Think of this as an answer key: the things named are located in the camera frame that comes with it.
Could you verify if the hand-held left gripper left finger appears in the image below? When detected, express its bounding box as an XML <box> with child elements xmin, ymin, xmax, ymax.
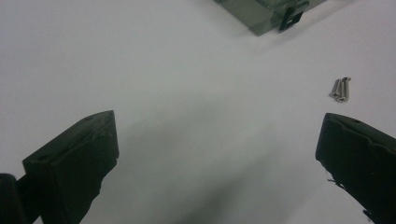
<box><xmin>21</xmin><ymin>110</ymin><xmax>120</xmax><ymax>224</ymax></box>

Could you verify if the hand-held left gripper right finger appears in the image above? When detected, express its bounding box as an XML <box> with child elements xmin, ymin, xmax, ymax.
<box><xmin>315</xmin><ymin>112</ymin><xmax>396</xmax><ymax>224</ymax></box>

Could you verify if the small silver screw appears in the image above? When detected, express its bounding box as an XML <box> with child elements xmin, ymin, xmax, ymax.
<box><xmin>335</xmin><ymin>77</ymin><xmax>352</xmax><ymax>104</ymax></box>
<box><xmin>329</xmin><ymin>78</ymin><xmax>343</xmax><ymax>100</ymax></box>

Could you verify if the grey translucent compartment box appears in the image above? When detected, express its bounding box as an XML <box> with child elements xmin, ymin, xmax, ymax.
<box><xmin>213</xmin><ymin>0</ymin><xmax>328</xmax><ymax>36</ymax></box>

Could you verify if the white board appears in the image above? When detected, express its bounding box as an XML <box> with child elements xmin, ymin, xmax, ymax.
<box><xmin>0</xmin><ymin>0</ymin><xmax>396</xmax><ymax>224</ymax></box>

